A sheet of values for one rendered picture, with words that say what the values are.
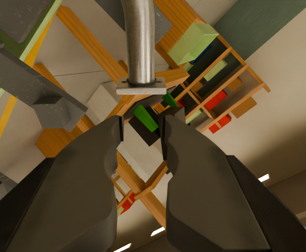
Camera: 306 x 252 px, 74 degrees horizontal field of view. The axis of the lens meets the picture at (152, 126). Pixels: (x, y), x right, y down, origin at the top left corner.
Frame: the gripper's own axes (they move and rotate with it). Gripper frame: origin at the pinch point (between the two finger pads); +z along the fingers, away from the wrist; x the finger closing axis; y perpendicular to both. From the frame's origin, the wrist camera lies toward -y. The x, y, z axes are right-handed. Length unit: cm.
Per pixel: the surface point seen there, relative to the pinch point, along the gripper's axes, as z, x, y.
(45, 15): 27.6, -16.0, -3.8
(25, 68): 13.7, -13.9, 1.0
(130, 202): 364, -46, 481
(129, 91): 10.2, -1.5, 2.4
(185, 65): 542, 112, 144
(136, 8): 10.8, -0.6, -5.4
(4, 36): 29.5, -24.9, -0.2
